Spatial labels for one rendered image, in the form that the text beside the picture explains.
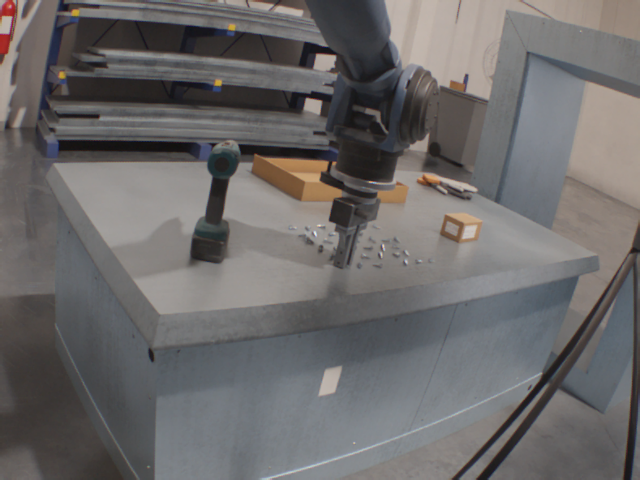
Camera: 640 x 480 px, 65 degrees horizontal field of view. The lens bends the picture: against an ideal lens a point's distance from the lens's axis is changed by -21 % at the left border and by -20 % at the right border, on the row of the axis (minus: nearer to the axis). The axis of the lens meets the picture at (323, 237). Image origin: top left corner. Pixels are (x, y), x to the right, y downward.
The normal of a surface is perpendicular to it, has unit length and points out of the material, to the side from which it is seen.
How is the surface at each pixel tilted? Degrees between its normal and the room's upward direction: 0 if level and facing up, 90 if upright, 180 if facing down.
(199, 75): 90
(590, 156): 90
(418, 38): 90
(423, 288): 67
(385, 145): 90
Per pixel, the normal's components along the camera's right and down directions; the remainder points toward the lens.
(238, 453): 0.60, 0.37
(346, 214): -0.51, 0.16
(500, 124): -0.81, 0.01
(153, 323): -0.63, -0.33
